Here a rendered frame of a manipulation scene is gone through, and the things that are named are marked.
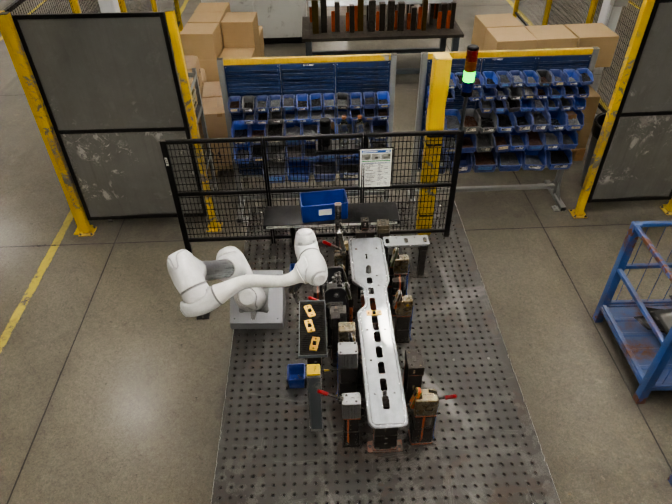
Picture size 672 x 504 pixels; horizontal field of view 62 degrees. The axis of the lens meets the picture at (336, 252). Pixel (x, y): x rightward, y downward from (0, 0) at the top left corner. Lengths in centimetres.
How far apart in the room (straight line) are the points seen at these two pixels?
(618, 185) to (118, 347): 458
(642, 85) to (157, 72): 388
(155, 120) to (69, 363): 201
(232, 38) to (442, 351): 512
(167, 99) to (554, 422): 372
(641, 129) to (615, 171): 43
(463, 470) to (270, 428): 98
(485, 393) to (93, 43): 367
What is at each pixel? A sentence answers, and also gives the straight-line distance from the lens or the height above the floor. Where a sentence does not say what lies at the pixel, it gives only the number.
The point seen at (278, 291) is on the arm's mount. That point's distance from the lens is 341.
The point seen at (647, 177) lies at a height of 39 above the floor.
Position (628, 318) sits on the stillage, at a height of 17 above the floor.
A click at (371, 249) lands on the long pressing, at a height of 100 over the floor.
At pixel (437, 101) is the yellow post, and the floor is 174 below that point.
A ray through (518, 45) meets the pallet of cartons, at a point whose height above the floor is 131.
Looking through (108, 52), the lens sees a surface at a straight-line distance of 479.
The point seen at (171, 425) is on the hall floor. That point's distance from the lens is 403.
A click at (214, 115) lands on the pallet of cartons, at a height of 73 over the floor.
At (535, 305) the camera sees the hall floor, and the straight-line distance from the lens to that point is 479.
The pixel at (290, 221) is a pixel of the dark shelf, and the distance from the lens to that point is 370.
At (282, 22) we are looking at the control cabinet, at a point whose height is 34.
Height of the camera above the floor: 325
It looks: 40 degrees down
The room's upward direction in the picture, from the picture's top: 1 degrees counter-clockwise
